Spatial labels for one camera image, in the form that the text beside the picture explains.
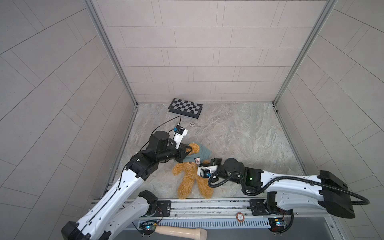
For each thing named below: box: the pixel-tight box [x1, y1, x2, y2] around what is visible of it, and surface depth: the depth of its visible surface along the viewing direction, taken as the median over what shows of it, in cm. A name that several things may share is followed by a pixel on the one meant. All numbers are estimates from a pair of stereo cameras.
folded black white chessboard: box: [168, 98, 203, 119], surface depth 111 cm
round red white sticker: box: [236, 212, 245, 222], surface depth 71 cm
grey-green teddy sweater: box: [183, 144, 212, 165], surface depth 67 cm
